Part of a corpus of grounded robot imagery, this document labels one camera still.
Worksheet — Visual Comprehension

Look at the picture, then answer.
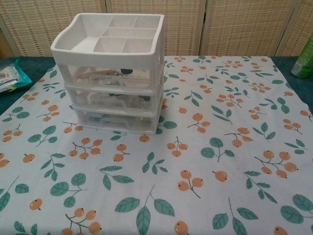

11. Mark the clear drawer holding plush toy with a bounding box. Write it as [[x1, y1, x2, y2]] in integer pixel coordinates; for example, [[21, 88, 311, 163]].
[[77, 111, 155, 133]]

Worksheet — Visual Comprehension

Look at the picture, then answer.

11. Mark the clear drawer holding wooden items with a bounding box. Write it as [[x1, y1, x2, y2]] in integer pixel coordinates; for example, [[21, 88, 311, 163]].
[[64, 65, 155, 89]]

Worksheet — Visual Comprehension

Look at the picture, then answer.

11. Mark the floral orange berry tablecloth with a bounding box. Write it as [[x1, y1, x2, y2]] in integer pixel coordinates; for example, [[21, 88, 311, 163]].
[[0, 55, 313, 235]]

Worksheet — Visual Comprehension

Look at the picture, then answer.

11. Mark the woven bamboo folding screen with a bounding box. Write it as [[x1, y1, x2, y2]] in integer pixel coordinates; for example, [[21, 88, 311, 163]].
[[0, 0, 313, 59]]

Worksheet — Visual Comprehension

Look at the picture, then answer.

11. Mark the teal snack package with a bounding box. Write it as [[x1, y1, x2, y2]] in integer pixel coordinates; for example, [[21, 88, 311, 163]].
[[0, 58, 33, 94]]

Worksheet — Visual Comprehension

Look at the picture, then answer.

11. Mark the green drink bottle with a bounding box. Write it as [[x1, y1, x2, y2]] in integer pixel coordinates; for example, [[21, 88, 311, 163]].
[[290, 34, 313, 79]]

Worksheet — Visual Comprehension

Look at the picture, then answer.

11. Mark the white plastic drawer organizer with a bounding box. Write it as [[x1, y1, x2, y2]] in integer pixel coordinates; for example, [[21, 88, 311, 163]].
[[50, 12, 165, 135]]

